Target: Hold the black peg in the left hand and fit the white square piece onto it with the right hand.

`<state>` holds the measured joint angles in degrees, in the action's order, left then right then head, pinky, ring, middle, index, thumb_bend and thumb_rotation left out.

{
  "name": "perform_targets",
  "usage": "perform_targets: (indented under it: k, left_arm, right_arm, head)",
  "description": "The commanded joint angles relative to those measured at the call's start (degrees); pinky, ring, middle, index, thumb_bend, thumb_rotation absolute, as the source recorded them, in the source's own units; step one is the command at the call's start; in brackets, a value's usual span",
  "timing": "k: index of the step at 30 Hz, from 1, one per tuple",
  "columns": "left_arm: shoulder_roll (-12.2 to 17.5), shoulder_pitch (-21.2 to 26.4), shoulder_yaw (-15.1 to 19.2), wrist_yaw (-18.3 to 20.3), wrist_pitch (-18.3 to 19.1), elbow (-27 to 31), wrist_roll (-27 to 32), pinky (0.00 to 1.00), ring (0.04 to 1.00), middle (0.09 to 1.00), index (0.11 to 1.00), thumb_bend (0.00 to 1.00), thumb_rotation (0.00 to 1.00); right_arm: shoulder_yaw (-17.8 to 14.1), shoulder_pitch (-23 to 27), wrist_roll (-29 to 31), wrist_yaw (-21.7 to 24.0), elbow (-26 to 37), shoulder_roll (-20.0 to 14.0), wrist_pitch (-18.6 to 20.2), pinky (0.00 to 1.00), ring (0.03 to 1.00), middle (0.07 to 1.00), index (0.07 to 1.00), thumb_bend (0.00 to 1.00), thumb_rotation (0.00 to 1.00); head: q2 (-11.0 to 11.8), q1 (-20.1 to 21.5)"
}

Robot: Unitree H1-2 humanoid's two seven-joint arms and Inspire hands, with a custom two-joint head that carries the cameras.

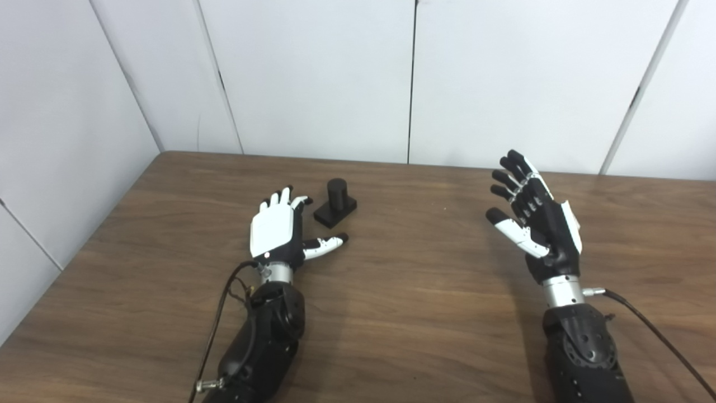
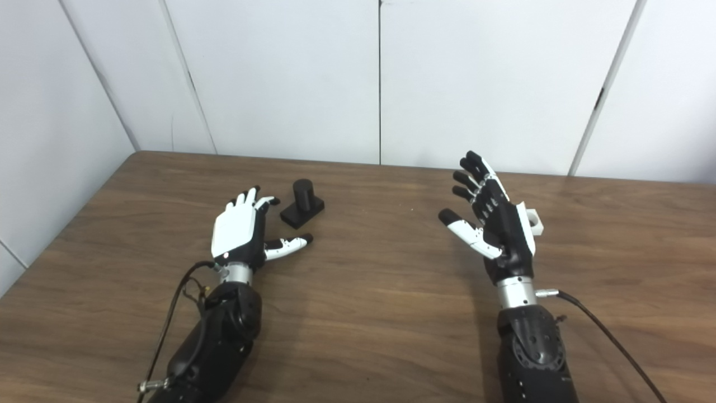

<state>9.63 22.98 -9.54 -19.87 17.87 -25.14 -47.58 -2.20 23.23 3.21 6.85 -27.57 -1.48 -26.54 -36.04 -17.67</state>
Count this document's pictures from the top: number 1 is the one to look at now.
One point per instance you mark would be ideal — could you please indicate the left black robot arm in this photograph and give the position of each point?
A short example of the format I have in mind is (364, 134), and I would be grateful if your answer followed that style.
(263, 347)

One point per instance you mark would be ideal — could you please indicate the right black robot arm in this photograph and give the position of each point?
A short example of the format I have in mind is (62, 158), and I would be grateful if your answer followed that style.
(584, 347)

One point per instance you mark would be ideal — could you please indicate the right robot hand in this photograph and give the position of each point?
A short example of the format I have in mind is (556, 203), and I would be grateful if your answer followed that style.
(551, 235)

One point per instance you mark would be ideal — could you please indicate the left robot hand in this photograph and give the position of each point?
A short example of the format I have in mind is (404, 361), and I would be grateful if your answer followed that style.
(274, 232)

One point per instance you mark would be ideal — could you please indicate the black peg with square base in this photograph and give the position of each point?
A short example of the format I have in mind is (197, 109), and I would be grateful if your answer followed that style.
(335, 207)

